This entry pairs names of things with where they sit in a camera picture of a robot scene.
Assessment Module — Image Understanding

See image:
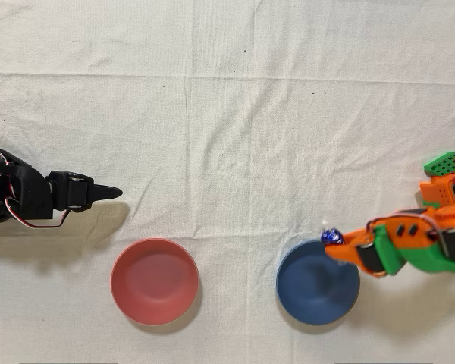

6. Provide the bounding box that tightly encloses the servo cable on black arm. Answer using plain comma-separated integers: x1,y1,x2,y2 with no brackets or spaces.
5,196,72,230

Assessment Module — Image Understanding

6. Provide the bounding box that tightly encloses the blue candy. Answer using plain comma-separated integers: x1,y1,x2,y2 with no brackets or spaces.
320,218,345,246

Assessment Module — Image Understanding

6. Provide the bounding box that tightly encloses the blue bowl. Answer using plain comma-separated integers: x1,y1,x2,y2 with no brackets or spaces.
275,239,361,326

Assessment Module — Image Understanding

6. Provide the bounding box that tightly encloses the pink bowl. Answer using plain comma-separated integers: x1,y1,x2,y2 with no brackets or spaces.
110,237,200,326

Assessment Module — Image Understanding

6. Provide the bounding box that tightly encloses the white tablecloth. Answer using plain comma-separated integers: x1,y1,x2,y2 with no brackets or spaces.
0,0,455,364

